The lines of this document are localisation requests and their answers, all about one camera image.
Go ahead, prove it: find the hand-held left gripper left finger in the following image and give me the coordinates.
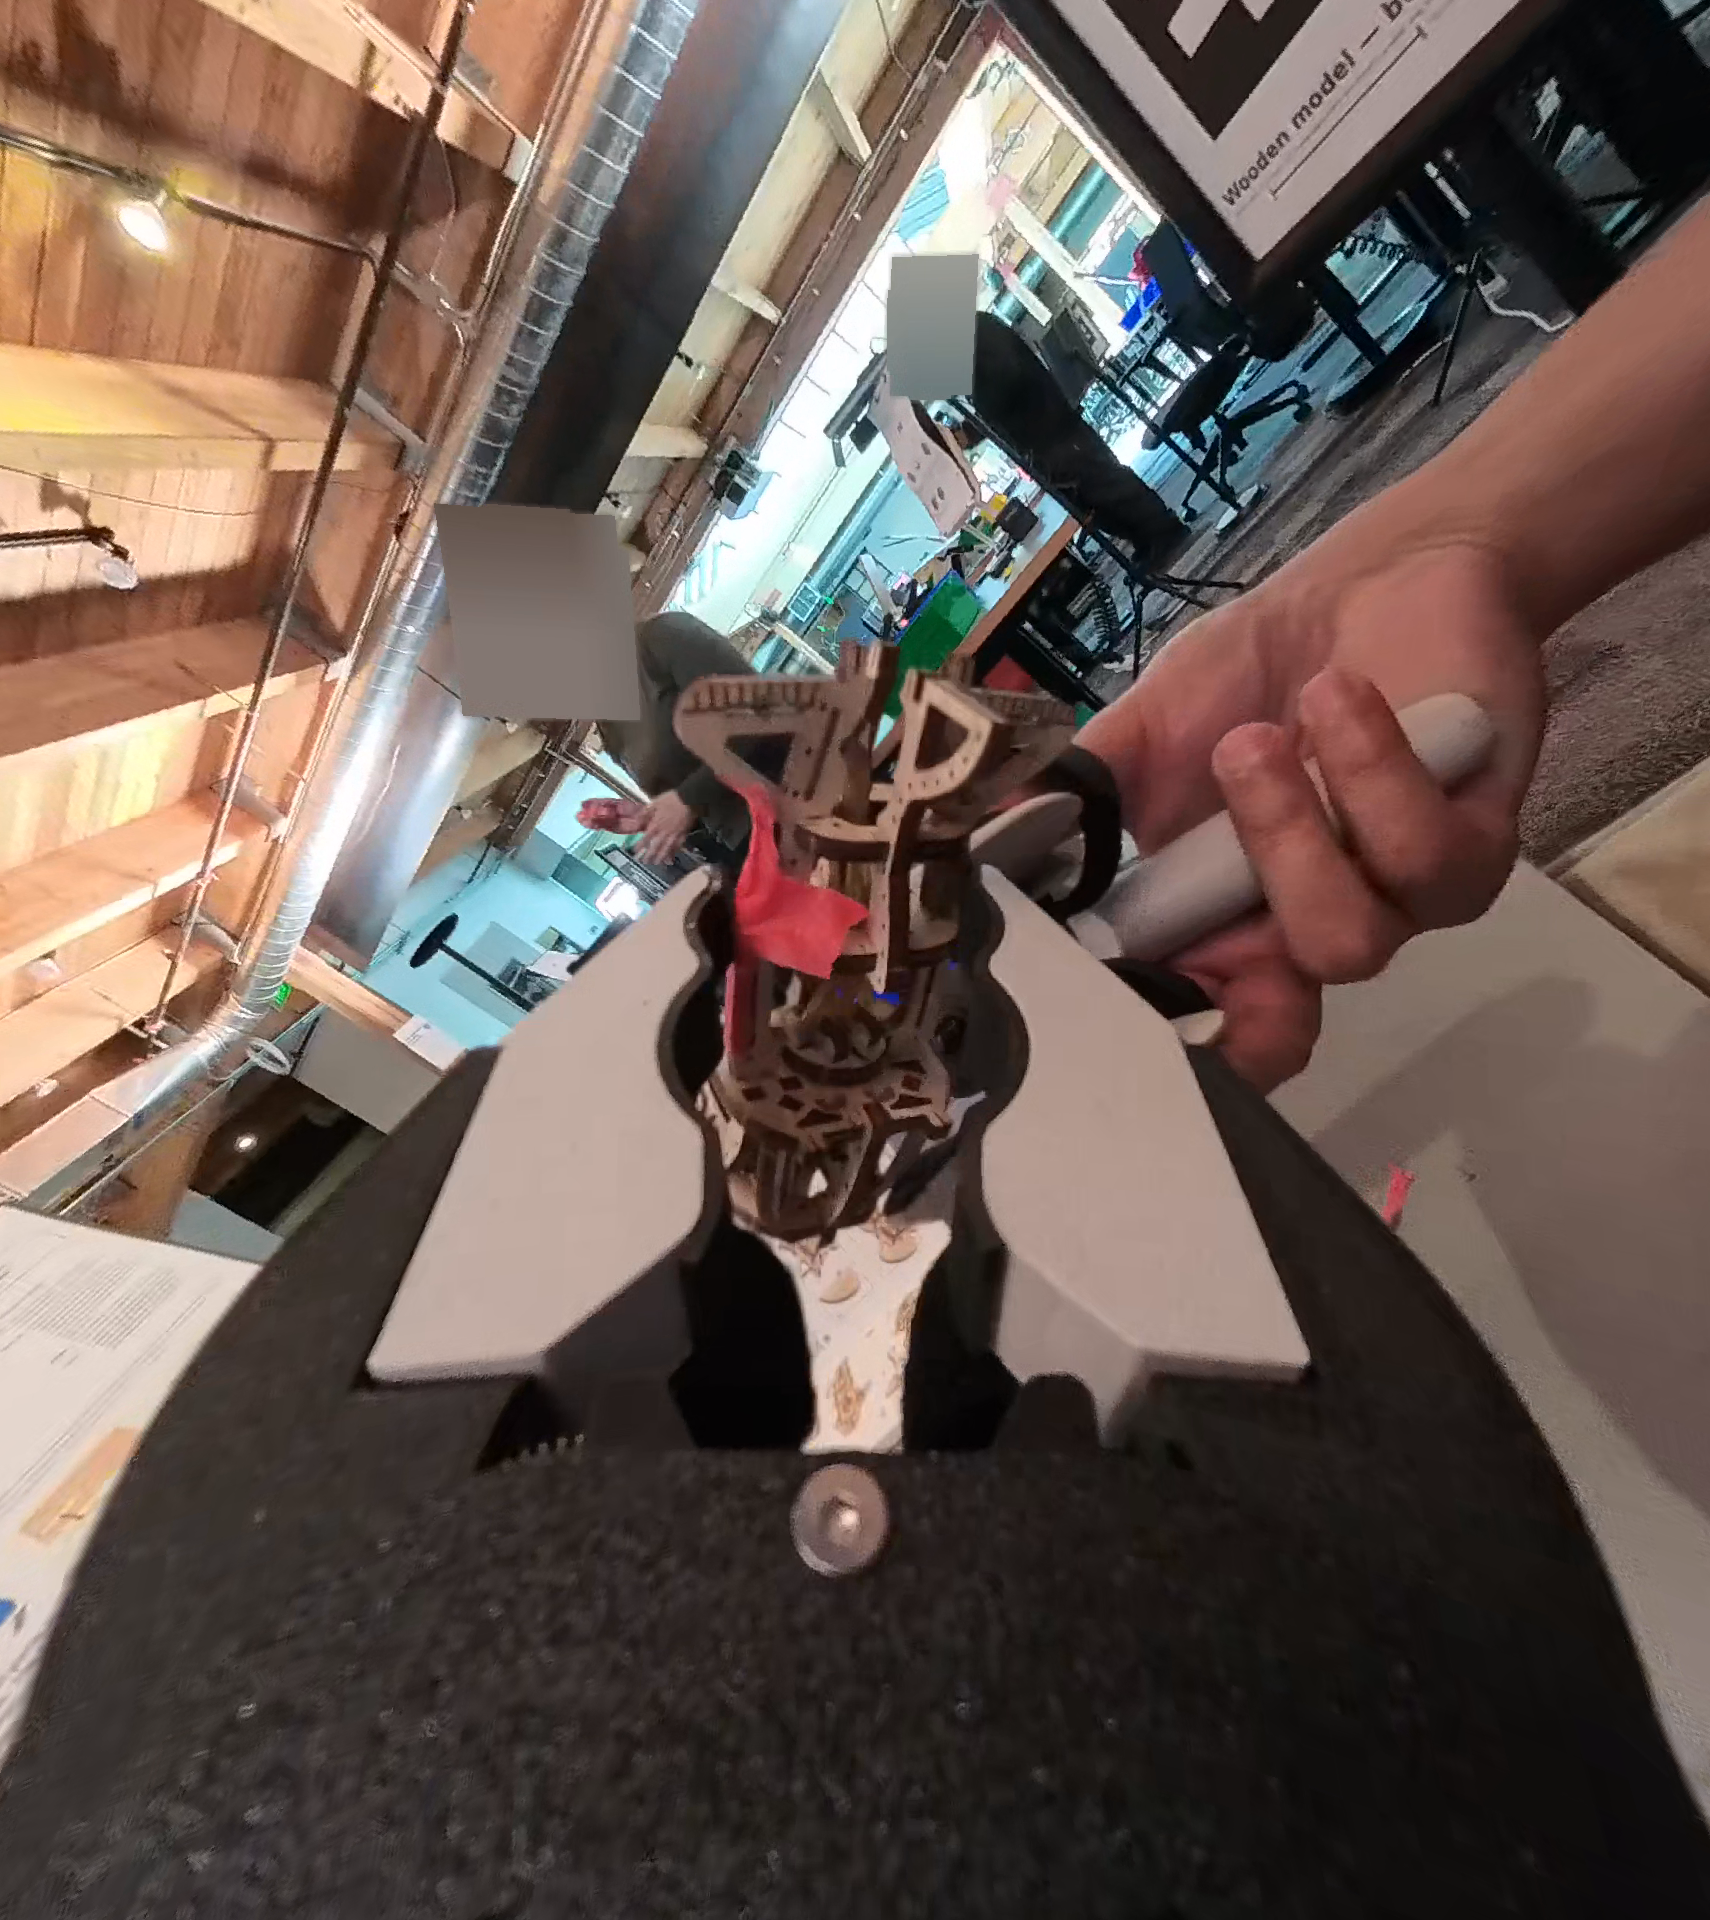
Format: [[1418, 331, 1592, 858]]
[[366, 865, 731, 1386]]

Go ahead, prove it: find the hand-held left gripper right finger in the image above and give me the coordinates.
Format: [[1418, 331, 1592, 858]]
[[949, 869, 1315, 1446]]

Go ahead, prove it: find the wooden model assembly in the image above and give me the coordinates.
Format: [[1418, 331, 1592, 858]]
[[673, 642, 1086, 1249]]

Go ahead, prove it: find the person's right forearm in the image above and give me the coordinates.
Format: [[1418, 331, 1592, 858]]
[[1454, 142, 1710, 683]]

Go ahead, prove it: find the person's right hand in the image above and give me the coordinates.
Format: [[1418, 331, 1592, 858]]
[[1075, 533, 1550, 1090]]

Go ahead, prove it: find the green plastic crate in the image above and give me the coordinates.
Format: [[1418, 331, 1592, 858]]
[[888, 575, 987, 687]]

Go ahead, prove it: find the white printed instruction sheet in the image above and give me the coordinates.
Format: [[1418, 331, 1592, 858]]
[[0, 1203, 268, 1895]]

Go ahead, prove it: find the black office chair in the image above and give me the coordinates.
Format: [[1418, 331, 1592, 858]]
[[1135, 221, 1320, 528]]

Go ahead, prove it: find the white printed sign board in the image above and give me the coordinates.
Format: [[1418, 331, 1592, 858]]
[[1042, 0, 1539, 264]]

